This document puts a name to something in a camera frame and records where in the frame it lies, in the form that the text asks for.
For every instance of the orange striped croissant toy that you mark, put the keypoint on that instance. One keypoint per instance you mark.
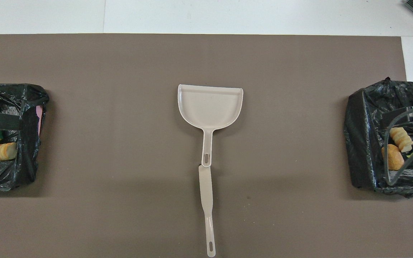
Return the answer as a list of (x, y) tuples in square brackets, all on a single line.
[(401, 139)]

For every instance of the brown bread roll toy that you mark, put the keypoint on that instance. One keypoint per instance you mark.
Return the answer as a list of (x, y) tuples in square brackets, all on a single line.
[(393, 157)]

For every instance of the beige plastic dustpan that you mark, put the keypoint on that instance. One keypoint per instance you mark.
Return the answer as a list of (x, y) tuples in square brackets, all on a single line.
[(210, 107)]

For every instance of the beige brush with black bristles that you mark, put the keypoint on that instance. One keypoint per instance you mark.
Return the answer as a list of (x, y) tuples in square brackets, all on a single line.
[(205, 186)]

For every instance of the pink plastic bin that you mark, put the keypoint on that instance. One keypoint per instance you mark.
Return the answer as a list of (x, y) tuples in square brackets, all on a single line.
[(39, 120)]

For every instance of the black plastic bin bag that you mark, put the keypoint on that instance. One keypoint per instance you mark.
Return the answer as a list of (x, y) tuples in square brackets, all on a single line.
[(364, 143), (27, 161)]

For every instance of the brown table mat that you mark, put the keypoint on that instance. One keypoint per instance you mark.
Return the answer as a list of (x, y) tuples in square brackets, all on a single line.
[(120, 71)]

